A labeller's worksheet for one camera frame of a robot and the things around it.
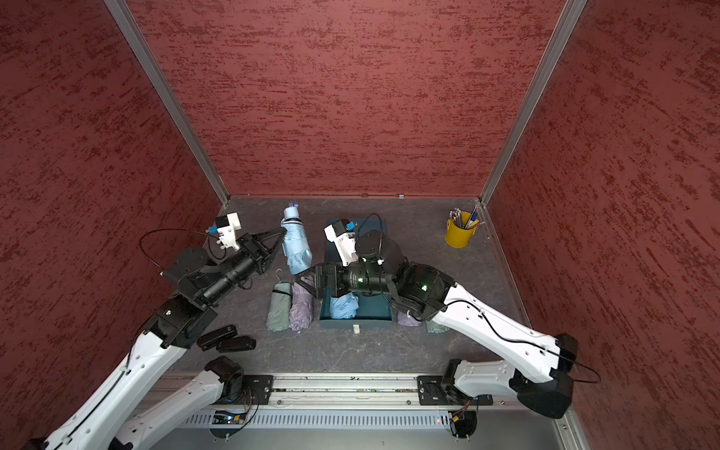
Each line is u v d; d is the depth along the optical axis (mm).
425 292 431
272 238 599
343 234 524
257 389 743
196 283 461
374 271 450
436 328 829
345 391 758
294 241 613
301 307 844
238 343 807
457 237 1003
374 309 748
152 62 797
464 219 1003
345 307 694
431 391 737
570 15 712
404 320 831
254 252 530
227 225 574
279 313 851
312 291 498
